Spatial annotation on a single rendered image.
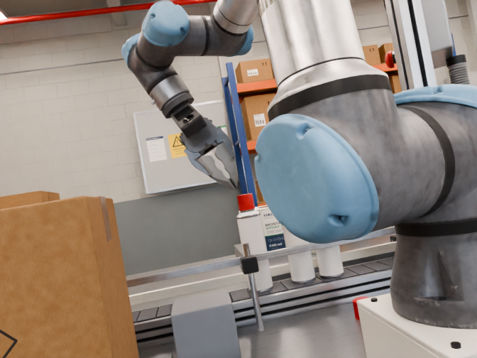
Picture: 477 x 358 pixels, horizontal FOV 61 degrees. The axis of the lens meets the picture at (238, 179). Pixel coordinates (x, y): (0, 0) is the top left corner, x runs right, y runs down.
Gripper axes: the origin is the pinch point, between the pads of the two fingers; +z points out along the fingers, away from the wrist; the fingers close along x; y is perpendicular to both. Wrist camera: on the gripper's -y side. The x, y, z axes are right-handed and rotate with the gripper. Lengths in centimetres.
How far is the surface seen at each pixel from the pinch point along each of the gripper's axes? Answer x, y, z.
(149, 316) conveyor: 28.6, 2.3, 12.5
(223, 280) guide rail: 13.1, 8.7, 16.4
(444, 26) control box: -47.4, -11.4, -0.8
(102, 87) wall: 35, 428, -205
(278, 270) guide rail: 2.1, 9.3, 21.8
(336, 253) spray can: -9.7, 3.9, 24.7
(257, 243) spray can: 2.7, 3.1, 13.3
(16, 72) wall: 108, 407, -268
